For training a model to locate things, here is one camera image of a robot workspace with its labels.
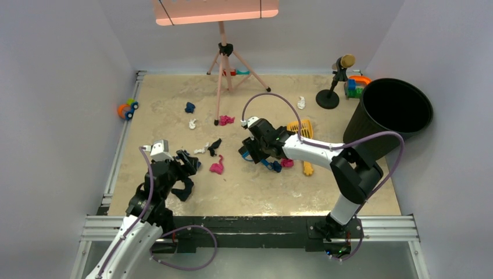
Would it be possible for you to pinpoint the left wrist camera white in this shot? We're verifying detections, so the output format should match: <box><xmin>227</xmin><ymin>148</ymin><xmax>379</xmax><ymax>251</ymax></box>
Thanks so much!
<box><xmin>143</xmin><ymin>139</ymin><xmax>173</xmax><ymax>162</ymax></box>

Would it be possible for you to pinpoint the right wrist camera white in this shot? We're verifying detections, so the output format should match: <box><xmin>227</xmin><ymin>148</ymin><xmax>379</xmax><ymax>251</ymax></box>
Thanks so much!
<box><xmin>241</xmin><ymin>116</ymin><xmax>259</xmax><ymax>129</ymax></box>

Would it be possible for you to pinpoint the pink paper scrap by tripod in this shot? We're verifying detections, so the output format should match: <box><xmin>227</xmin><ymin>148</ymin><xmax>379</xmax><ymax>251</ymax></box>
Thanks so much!
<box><xmin>219</xmin><ymin>115</ymin><xmax>235</xmax><ymax>126</ymax></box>

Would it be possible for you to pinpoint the colourful block toy orange arch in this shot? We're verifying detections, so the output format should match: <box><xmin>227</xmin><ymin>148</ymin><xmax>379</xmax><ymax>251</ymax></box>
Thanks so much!
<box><xmin>344</xmin><ymin>76</ymin><xmax>372</xmax><ymax>99</ymax></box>

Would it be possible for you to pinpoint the pink paper scrap centre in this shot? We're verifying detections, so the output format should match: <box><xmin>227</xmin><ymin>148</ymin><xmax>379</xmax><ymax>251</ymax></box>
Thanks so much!
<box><xmin>209</xmin><ymin>155</ymin><xmax>224</xmax><ymax>175</ymax></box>

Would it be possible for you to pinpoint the blue paper scrap far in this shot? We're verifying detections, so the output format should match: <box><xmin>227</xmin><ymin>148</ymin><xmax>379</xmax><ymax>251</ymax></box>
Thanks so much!
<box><xmin>184</xmin><ymin>102</ymin><xmax>196</xmax><ymax>113</ymax></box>

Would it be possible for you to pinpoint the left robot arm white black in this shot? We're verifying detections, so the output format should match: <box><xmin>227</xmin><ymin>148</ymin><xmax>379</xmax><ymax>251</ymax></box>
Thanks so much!
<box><xmin>86</xmin><ymin>146</ymin><xmax>199</xmax><ymax>278</ymax></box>

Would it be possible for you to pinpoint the orange green toy car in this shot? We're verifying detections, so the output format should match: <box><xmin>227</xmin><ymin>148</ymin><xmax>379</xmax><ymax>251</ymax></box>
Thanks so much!
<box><xmin>117</xmin><ymin>98</ymin><xmax>139</xmax><ymax>121</ymax></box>

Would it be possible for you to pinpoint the pink tripod stand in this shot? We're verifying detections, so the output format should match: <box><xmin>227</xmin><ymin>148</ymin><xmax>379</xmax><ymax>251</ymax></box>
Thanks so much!
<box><xmin>206</xmin><ymin>21</ymin><xmax>271</xmax><ymax>126</ymax></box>

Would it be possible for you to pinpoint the yellow slotted scoop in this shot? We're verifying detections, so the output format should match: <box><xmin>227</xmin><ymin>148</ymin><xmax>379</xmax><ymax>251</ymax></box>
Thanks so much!
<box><xmin>287</xmin><ymin>119</ymin><xmax>314</xmax><ymax>176</ymax></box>

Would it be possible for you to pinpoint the black microphone stand gold head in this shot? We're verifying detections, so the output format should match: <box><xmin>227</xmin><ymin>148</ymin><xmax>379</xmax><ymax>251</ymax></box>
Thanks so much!
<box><xmin>316</xmin><ymin>54</ymin><xmax>356</xmax><ymax>109</ymax></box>

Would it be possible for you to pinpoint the white paper scrap far left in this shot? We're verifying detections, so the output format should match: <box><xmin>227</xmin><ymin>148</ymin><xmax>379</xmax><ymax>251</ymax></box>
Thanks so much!
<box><xmin>188</xmin><ymin>119</ymin><xmax>197</xmax><ymax>130</ymax></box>

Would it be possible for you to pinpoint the white paper scrap far right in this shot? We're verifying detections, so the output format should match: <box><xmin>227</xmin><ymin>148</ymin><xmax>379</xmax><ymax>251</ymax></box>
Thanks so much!
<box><xmin>297</xmin><ymin>96</ymin><xmax>306</xmax><ymax>110</ymax></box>

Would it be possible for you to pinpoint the black paper scrap centre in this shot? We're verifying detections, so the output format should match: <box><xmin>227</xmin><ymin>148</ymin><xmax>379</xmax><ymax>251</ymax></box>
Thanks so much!
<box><xmin>207</xmin><ymin>138</ymin><xmax>222</xmax><ymax>157</ymax></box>

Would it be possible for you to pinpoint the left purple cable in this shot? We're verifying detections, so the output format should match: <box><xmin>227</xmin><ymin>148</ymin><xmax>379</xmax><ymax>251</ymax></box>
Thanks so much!
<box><xmin>96</xmin><ymin>145</ymin><xmax>219</xmax><ymax>279</ymax></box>

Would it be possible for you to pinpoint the blue hand brush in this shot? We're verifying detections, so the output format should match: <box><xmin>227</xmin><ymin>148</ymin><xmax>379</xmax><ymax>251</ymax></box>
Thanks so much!
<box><xmin>241</xmin><ymin>151</ymin><xmax>274</xmax><ymax>170</ymax></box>

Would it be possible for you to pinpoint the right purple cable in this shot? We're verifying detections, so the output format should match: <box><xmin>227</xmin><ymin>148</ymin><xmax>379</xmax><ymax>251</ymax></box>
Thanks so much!
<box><xmin>241</xmin><ymin>92</ymin><xmax>405</xmax><ymax>263</ymax></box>

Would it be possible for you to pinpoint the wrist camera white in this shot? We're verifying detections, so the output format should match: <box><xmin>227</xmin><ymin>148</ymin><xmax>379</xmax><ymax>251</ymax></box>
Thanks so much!
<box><xmin>143</xmin><ymin>139</ymin><xmax>173</xmax><ymax>162</ymax></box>
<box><xmin>241</xmin><ymin>116</ymin><xmax>259</xmax><ymax>129</ymax></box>

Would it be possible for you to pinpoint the purple cable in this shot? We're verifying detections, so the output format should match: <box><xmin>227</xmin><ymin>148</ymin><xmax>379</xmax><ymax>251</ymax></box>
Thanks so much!
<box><xmin>241</xmin><ymin>92</ymin><xmax>405</xmax><ymax>263</ymax></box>
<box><xmin>96</xmin><ymin>145</ymin><xmax>219</xmax><ymax>279</ymax></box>

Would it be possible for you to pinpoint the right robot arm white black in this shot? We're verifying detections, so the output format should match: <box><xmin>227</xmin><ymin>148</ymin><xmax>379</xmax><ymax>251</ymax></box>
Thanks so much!
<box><xmin>241</xmin><ymin>117</ymin><xmax>383</xmax><ymax>239</ymax></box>

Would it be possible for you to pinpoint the pink paper scrap right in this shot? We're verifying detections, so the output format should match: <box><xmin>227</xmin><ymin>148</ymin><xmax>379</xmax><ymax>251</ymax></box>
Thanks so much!
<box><xmin>280</xmin><ymin>159</ymin><xmax>294</xmax><ymax>168</ymax></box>

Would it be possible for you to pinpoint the white twisted paper scrap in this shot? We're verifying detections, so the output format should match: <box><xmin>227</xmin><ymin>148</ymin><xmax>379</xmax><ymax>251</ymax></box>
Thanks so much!
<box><xmin>194</xmin><ymin>142</ymin><xmax>210</xmax><ymax>155</ymax></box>

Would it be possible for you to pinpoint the black trash bin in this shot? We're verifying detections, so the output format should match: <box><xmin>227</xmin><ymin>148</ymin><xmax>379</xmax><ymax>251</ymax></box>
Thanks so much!
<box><xmin>342</xmin><ymin>78</ymin><xmax>434</xmax><ymax>144</ymax></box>

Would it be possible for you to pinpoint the pink light panel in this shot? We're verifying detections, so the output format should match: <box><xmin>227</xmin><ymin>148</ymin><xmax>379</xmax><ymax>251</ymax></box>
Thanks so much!
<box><xmin>152</xmin><ymin>0</ymin><xmax>280</xmax><ymax>26</ymax></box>

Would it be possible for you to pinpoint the red teal toy behind tripod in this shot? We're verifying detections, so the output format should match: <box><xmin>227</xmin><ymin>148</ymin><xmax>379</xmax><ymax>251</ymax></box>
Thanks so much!
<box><xmin>230</xmin><ymin>69</ymin><xmax>250</xmax><ymax>76</ymax></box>

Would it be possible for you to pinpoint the small blue paper scrap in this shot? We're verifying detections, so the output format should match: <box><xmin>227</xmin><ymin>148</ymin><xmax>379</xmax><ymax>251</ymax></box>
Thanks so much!
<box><xmin>269</xmin><ymin>161</ymin><xmax>283</xmax><ymax>173</ymax></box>

